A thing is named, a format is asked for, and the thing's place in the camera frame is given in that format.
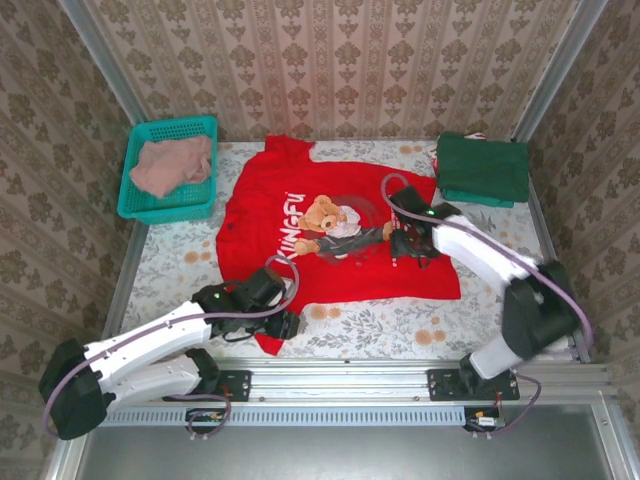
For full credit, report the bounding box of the teal plastic basket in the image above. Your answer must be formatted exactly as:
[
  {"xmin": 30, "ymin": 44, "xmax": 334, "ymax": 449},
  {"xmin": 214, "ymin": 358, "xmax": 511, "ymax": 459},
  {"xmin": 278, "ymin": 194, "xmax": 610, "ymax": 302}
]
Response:
[{"xmin": 117, "ymin": 115, "xmax": 220, "ymax": 226}]

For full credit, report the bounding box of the red printed t-shirt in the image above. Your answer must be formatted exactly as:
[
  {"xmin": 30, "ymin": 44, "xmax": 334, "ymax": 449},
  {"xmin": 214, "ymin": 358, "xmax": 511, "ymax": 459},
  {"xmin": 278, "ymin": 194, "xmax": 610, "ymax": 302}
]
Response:
[{"xmin": 215, "ymin": 133, "xmax": 462, "ymax": 357}]

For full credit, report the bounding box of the teal green folded t-shirt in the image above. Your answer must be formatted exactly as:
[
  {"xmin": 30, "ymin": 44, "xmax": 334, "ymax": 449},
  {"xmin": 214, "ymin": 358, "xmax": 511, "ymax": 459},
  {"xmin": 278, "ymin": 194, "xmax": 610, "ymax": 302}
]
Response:
[{"xmin": 442, "ymin": 187, "xmax": 516, "ymax": 210}]

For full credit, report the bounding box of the dark green folded t-shirt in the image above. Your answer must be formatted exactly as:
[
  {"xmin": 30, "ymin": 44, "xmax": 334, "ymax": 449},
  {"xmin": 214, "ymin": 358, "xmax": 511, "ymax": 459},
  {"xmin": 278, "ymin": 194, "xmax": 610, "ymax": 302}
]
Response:
[{"xmin": 435, "ymin": 131, "xmax": 531, "ymax": 204}]

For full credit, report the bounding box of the small connector board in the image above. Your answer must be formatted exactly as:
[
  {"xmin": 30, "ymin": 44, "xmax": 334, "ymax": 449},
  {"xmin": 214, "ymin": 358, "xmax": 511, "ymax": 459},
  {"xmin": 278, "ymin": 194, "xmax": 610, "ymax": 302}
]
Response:
[
  {"xmin": 463, "ymin": 407, "xmax": 504, "ymax": 434},
  {"xmin": 185, "ymin": 407, "xmax": 229, "ymax": 435}
]

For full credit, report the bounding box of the pink t-shirt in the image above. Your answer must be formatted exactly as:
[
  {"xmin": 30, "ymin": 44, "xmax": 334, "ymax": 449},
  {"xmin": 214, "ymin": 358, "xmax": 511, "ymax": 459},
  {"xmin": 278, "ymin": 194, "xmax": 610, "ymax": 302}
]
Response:
[{"xmin": 128, "ymin": 135, "xmax": 214, "ymax": 199}]

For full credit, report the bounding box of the grey metal sheet panel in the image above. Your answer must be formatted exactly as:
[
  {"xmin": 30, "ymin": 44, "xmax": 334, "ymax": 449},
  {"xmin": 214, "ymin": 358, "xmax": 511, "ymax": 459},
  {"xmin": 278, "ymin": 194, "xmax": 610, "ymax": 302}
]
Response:
[{"xmin": 47, "ymin": 403, "xmax": 640, "ymax": 480}]

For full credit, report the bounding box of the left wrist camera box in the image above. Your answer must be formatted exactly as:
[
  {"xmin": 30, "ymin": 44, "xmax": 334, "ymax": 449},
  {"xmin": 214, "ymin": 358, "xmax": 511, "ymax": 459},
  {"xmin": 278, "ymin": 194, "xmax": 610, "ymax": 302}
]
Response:
[{"xmin": 242, "ymin": 266, "xmax": 287, "ymax": 307}]

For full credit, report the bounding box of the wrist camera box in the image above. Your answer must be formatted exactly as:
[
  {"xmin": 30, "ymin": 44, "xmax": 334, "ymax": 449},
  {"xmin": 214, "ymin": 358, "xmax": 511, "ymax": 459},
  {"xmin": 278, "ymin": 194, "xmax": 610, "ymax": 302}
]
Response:
[
  {"xmin": 388, "ymin": 186, "xmax": 432, "ymax": 217},
  {"xmin": 242, "ymin": 266, "xmax": 287, "ymax": 307}
]

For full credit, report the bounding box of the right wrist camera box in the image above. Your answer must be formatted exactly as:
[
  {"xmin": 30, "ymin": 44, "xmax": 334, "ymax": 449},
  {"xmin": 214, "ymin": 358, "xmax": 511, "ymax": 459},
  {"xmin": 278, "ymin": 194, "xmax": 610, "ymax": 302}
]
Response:
[{"xmin": 388, "ymin": 186, "xmax": 432, "ymax": 217}]

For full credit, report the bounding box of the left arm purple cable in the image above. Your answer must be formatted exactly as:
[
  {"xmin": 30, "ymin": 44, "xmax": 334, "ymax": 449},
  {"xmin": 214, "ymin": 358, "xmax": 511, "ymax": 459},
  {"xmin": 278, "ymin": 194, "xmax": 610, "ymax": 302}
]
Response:
[{"xmin": 42, "ymin": 254, "xmax": 301, "ymax": 442}]

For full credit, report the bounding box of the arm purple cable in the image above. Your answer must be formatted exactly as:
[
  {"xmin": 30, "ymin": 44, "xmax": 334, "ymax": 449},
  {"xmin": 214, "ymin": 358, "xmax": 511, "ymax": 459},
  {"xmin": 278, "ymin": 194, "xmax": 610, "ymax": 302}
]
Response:
[
  {"xmin": 42, "ymin": 254, "xmax": 301, "ymax": 442},
  {"xmin": 380, "ymin": 172, "xmax": 596, "ymax": 437}
]

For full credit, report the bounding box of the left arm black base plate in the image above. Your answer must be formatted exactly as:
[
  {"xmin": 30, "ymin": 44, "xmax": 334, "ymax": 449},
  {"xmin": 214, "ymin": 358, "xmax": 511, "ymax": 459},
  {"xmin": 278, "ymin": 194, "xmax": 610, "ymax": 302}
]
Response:
[{"xmin": 162, "ymin": 369, "xmax": 251, "ymax": 404}]

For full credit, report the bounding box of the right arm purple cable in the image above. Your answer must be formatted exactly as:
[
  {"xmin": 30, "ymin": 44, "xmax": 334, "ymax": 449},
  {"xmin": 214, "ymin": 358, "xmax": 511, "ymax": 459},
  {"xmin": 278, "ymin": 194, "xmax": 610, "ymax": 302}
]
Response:
[{"xmin": 380, "ymin": 172, "xmax": 596, "ymax": 437}]

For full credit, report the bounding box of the aluminium side rail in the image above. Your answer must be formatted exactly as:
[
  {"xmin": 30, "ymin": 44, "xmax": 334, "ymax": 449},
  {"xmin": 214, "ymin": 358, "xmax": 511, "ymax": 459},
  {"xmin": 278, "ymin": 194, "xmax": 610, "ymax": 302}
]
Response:
[
  {"xmin": 527, "ymin": 184, "xmax": 591, "ymax": 364},
  {"xmin": 102, "ymin": 219, "xmax": 149, "ymax": 366}
]

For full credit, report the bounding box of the aluminium frame rail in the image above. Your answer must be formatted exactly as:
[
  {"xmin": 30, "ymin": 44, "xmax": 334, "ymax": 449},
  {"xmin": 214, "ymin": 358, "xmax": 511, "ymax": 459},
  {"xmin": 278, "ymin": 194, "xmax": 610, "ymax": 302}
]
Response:
[{"xmin": 74, "ymin": 357, "xmax": 614, "ymax": 406}]

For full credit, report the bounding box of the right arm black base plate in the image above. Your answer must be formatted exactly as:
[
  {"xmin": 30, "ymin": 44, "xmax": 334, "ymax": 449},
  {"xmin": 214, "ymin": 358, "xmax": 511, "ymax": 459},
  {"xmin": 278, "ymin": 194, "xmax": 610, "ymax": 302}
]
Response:
[{"xmin": 427, "ymin": 368, "xmax": 521, "ymax": 402}]

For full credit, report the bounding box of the grey slotted cable duct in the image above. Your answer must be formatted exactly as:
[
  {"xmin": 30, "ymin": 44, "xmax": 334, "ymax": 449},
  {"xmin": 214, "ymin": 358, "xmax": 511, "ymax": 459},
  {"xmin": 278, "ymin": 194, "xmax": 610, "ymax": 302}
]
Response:
[{"xmin": 102, "ymin": 405, "xmax": 476, "ymax": 427}]

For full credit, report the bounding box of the aluminium frame post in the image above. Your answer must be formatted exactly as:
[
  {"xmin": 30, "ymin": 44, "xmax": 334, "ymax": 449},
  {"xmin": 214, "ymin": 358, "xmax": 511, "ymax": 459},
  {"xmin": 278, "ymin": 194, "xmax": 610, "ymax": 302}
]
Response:
[
  {"xmin": 512, "ymin": 0, "xmax": 609, "ymax": 144},
  {"xmin": 57, "ymin": 0, "xmax": 164, "ymax": 151}
]

